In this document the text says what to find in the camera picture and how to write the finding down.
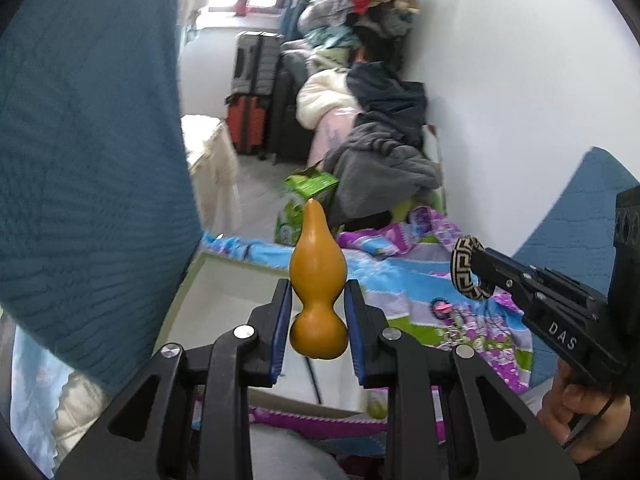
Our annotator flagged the colourful printed blanket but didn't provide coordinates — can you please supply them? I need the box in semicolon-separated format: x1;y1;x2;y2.
192;206;536;480

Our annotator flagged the green carton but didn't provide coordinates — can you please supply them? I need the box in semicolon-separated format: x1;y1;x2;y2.
274;171;340;247

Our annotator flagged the large blue quilted cushion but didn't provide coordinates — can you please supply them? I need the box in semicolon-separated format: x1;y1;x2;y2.
0;0;203;396

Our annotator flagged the small blue quilted cushion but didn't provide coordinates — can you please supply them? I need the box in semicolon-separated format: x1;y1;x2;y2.
515;146;640;391

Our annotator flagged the dark blue jacket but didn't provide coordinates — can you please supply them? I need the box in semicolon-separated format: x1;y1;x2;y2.
346;61;428;148

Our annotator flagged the red suitcase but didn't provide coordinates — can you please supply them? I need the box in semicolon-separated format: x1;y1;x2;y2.
226;92;271;156

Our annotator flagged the black cable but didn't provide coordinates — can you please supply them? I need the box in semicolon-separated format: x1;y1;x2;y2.
560;394;617;450

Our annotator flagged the cream lace bed cover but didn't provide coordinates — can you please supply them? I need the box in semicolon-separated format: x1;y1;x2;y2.
181;114;243;233

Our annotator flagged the yellow-green cloth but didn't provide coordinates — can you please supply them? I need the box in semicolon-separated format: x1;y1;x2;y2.
390;192;446;222

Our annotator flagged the pale green cardboard box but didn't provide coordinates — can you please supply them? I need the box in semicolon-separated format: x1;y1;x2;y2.
160;251;388;420

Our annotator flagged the orange gourd pendant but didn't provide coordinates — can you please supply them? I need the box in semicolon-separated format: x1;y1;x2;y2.
289;199;349;361

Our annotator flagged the white puffy jacket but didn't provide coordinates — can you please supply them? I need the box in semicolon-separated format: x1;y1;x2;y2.
296;69;358;128

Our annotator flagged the light blue bedsheet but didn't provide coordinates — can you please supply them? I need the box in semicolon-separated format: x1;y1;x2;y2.
10;325;71;476

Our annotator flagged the black beige patterned bangle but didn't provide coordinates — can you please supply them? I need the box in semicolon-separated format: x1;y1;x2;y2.
450;236;496;302

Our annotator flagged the person's right hand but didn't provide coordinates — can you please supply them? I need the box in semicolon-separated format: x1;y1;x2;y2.
537;360;632;463

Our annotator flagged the grey fleece garment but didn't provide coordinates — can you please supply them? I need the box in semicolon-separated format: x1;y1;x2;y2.
325;122;443;228

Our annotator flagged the black suitcase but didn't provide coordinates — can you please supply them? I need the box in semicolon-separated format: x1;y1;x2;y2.
270;42;321;163

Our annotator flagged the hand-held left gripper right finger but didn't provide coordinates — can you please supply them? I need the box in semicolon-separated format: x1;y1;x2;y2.
344;279;581;480

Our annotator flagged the grey suitcase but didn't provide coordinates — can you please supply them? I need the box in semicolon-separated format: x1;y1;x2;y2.
232;31;283;97

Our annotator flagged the pink quilt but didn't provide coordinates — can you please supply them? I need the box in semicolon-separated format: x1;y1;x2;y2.
307;107;361;166

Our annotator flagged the person's leg in grey trousers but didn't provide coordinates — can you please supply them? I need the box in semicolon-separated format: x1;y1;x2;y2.
249;422;351;480

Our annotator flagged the pile of folded clothes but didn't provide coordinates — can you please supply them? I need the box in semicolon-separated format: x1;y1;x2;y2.
297;2;361;68

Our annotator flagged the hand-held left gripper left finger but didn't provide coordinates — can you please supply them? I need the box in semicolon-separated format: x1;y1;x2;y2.
55;279;293;480

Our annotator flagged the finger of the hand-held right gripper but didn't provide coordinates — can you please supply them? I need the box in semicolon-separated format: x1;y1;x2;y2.
470;246;542;287
486;280;532;319

